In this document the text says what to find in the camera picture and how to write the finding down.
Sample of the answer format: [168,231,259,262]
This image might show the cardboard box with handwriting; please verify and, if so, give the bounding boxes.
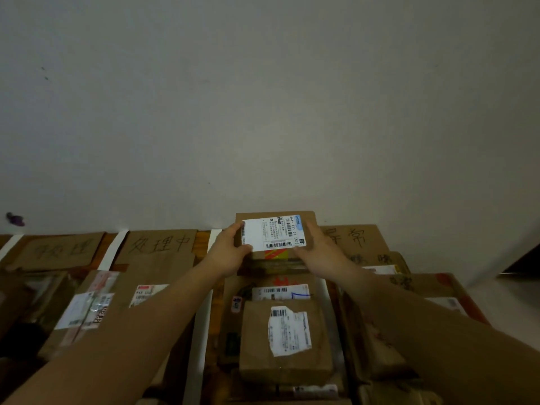
[347,251,412,275]

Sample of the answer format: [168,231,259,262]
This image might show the cardboard box taped label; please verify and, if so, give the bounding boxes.
[37,270,121,361]

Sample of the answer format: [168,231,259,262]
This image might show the white tape strip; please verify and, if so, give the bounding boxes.
[97,229,130,271]
[0,234,24,263]

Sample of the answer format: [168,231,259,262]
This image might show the cardboard sign with handwriting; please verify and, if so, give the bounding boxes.
[114,229,198,266]
[320,224,391,256]
[8,232,105,272]

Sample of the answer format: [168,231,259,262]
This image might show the flat cardboard box red print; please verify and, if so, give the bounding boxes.
[236,258,321,278]

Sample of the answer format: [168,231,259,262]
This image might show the person's left hand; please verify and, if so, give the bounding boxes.
[202,222,254,279]

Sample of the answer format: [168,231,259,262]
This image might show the cardboard box blue-marked label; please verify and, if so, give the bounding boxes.
[217,273,338,367]

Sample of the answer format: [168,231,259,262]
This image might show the person's left forearm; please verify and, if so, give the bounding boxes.
[0,264,222,405]

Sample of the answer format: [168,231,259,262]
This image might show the cardboard box red-edged label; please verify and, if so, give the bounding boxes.
[101,252,195,388]

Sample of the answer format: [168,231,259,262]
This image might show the person's right forearm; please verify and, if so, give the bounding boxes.
[337,265,540,405]

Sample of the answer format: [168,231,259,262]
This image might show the dark cardboard box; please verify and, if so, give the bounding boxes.
[0,270,82,340]

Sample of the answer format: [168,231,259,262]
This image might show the person's right hand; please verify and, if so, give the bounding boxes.
[293,221,357,283]

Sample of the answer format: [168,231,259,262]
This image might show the small cardboard box white label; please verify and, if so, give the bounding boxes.
[235,211,318,261]

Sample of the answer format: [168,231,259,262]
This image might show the flat parcel white label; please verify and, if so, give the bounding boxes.
[228,369,353,405]

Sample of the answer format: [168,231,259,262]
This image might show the brown cardboard box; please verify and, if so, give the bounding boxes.
[337,287,420,382]

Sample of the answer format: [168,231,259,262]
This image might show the cardboard box torn white label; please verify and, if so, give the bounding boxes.
[239,300,334,387]

